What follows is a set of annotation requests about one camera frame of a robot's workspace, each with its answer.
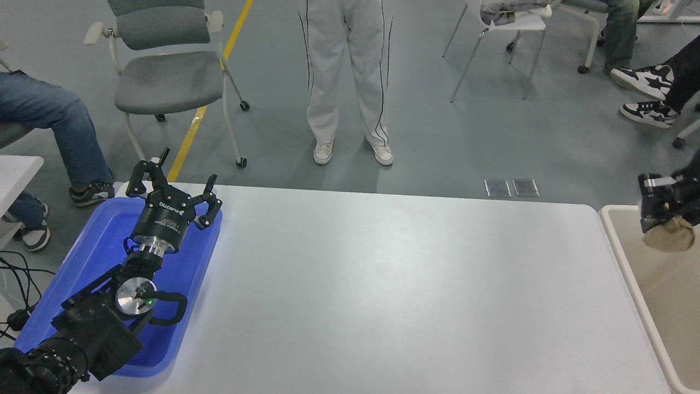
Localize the person in rolling chair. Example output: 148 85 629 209
599 0 657 74

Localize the large pale bin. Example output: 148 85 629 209
599 204 700 394

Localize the standing person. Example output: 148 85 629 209
297 0 394 166

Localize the blue plastic tray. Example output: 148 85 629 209
14 196 223 378

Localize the black floor cable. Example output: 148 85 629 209
0 251 56 310

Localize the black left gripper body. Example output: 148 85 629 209
133 185 195 244

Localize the white stand base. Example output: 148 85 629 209
637 0 700 24

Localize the white chair leg with caster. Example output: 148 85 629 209
672 118 700 149

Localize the small white side table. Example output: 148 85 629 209
0 155 44 250

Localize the white rolling chair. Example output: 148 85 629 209
506 0 602 74

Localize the white metal-legged chair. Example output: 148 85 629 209
443 0 553 105

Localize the black cable plug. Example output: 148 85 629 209
7 308 32 331

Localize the person with black-white shoes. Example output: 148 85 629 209
610 37 700 130

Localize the grey padded office chair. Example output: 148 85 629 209
84 0 251 169

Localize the seated person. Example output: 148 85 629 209
0 70 115 252

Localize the tan paper ball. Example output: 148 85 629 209
643 215 696 253

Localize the grey seat cushion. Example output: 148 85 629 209
0 121 34 149

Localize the grey cloth bundle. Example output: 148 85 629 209
480 0 553 26

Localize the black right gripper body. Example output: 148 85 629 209
678 163 700 226

